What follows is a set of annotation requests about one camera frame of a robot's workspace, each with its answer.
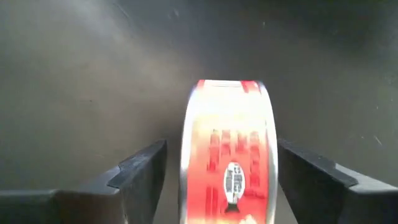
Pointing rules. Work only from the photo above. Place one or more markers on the red label seafood can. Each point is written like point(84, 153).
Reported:
point(230, 155)

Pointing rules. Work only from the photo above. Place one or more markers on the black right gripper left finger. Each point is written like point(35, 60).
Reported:
point(77, 205)

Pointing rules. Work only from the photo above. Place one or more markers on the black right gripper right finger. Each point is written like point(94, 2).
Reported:
point(342, 202)

